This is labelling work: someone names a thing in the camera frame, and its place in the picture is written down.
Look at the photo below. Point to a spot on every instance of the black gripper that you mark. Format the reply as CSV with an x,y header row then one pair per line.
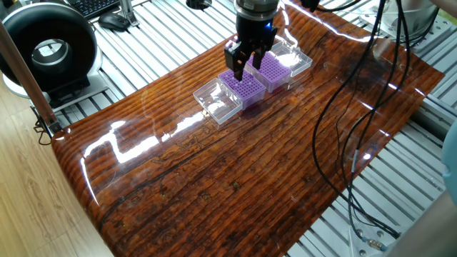
x,y
255,30

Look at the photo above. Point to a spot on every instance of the purple tip holder clear lid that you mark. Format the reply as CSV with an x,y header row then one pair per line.
x,y
250,91
273,71

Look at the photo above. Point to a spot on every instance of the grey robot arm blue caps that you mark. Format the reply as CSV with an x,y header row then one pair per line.
x,y
428,235

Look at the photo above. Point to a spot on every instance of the black round disc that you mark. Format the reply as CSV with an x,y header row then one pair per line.
x,y
198,3

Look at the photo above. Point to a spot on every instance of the glossy wood grain sheet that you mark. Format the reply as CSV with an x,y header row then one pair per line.
x,y
214,178

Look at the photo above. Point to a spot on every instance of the black computer mouse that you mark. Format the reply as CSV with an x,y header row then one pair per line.
x,y
113,21

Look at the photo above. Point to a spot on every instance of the black computer keyboard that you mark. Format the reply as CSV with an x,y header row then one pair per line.
x,y
93,6

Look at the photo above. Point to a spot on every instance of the grey metal cylinder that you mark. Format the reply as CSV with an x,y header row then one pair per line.
x,y
417,18

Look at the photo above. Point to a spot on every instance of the perforated metal plate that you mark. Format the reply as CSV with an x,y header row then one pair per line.
x,y
441,30

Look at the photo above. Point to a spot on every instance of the metal connector blue rings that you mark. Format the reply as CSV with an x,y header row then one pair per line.
x,y
375,244

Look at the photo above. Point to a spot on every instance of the small aluminium bracket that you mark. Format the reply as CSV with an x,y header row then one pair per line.
x,y
126,12

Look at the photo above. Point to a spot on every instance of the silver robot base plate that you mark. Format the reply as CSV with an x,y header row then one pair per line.
x,y
357,248

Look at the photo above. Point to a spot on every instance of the brown frame post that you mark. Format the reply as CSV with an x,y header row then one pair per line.
x,y
25,75

